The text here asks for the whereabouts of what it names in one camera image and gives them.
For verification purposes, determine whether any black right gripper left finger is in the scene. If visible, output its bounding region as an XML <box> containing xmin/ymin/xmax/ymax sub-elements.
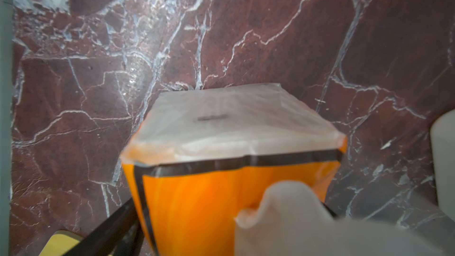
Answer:
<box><xmin>65</xmin><ymin>199</ymin><xmax>144</xmax><ymax>256</ymax></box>

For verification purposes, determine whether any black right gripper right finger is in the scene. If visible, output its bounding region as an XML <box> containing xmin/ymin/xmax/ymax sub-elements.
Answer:
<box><xmin>322</xmin><ymin>203</ymin><xmax>339</xmax><ymax>219</ymax></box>

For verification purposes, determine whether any orange tissue pack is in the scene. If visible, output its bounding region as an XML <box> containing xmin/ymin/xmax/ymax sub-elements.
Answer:
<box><xmin>120</xmin><ymin>82</ymin><xmax>441</xmax><ymax>256</ymax></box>

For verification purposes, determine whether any white plastic tissue box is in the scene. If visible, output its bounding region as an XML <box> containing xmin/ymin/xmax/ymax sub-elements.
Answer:
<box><xmin>430</xmin><ymin>110</ymin><xmax>455</xmax><ymax>219</ymax></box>

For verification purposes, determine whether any yellow wooden box lid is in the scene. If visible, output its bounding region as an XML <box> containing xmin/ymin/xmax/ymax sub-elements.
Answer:
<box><xmin>39</xmin><ymin>230</ymin><xmax>84</xmax><ymax>256</ymax></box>

